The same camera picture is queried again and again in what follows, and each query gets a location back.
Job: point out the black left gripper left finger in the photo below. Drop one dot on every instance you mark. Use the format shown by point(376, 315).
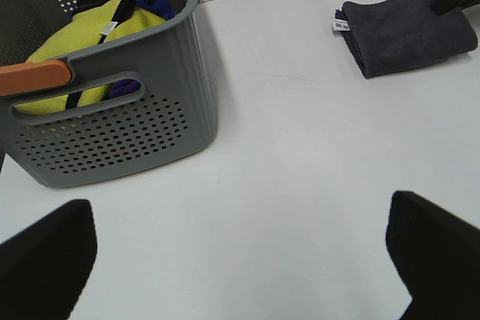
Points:
point(45, 267)

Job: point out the yellow-green towel in basket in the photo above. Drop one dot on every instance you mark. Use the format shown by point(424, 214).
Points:
point(85, 30)

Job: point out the grey perforated plastic basket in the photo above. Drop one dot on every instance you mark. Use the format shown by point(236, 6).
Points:
point(172, 115)

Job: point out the dark grey towel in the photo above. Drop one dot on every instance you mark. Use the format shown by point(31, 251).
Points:
point(393, 36)

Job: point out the orange basket handle grip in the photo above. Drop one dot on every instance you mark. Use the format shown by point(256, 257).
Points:
point(33, 76)

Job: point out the blue purple towel in basket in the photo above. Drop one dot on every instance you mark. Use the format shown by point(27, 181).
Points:
point(136, 15)

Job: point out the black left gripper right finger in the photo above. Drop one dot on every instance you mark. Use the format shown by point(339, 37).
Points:
point(436, 255)

